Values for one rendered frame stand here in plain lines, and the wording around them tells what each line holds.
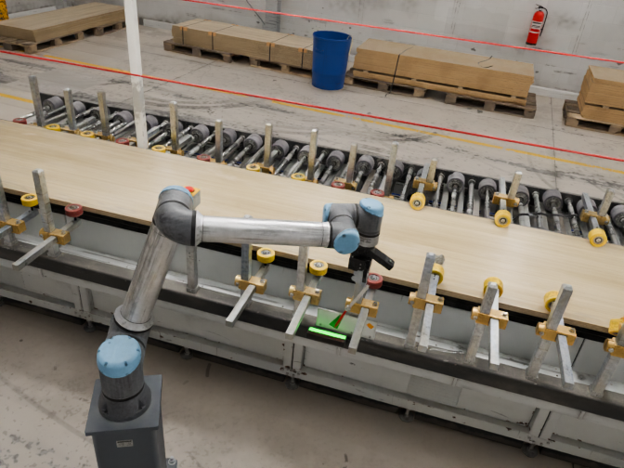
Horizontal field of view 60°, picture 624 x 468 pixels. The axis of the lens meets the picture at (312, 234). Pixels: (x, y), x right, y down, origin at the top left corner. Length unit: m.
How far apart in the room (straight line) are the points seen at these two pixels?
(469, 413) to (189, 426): 1.40
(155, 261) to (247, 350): 1.20
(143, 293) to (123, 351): 0.21
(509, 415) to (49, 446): 2.21
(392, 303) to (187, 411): 1.21
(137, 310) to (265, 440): 1.08
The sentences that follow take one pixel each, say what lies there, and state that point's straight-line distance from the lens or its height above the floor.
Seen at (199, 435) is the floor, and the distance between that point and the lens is 2.90.
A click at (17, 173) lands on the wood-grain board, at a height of 0.90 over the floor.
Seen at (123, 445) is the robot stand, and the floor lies 0.50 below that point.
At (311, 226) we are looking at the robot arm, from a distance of 1.78.
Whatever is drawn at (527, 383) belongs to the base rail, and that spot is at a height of 0.70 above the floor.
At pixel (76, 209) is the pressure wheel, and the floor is 0.91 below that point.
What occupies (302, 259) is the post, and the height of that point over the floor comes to 1.02.
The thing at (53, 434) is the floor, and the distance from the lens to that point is 3.04.
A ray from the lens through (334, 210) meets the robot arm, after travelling 1.91.
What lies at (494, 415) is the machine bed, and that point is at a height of 0.19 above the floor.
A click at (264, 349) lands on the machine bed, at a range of 2.98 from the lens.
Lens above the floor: 2.29
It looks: 32 degrees down
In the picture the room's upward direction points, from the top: 6 degrees clockwise
